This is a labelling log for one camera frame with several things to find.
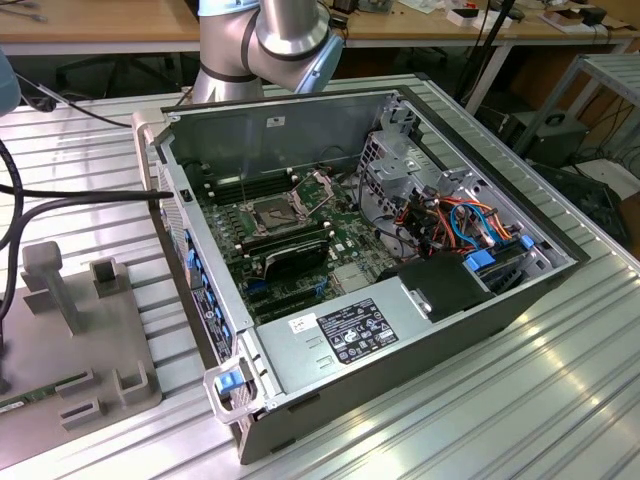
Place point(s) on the thin metal locking lever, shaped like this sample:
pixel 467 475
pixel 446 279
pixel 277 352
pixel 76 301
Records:
pixel 243 192

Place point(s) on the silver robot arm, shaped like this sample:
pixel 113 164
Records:
pixel 280 30

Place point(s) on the CPU socket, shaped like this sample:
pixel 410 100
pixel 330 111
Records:
pixel 274 216

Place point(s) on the black RAM stick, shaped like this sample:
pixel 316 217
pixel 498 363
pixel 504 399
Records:
pixel 295 241
pixel 285 234

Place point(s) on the black graphics card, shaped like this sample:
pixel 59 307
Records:
pixel 300 257

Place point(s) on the green motherboard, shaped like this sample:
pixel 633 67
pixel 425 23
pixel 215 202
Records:
pixel 350 240

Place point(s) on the silver chipset heatsink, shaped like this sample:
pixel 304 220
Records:
pixel 350 277

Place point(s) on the black expansion slot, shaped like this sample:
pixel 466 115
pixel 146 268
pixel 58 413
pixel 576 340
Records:
pixel 285 300

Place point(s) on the black RAM slot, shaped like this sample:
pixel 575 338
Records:
pixel 260 189
pixel 250 178

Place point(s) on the silver drive cage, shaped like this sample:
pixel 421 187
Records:
pixel 395 167

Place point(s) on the grey power supply unit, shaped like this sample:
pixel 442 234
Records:
pixel 300 360

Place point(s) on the blue slot latch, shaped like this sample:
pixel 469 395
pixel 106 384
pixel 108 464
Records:
pixel 204 281
pixel 190 261
pixel 215 303

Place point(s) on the black plastic shroud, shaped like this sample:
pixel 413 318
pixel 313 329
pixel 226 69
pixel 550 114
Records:
pixel 440 290

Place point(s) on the open grey PC case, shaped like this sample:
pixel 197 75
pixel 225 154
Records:
pixel 425 350

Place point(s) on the hard disk in blue carrier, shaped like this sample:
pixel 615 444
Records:
pixel 479 262

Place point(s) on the small blue clip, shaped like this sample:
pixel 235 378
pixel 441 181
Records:
pixel 525 242

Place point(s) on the black tripod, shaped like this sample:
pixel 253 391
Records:
pixel 475 75

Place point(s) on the grey parts rack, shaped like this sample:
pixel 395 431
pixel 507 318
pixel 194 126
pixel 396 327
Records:
pixel 100 340

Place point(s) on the black office chair base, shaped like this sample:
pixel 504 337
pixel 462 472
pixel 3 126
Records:
pixel 117 62

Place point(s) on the white box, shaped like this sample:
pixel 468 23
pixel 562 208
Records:
pixel 495 22

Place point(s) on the wooden desk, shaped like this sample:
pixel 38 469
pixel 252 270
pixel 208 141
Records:
pixel 100 25

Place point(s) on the brown cardboard piece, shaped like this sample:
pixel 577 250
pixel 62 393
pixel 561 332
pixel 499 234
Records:
pixel 565 20

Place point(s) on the green RAM stick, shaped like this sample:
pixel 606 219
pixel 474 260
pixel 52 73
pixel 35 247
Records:
pixel 20 404

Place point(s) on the black power adapter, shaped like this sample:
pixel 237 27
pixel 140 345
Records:
pixel 595 16

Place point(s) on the grey metal shelf frame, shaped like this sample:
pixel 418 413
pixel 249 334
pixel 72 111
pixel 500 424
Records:
pixel 607 62

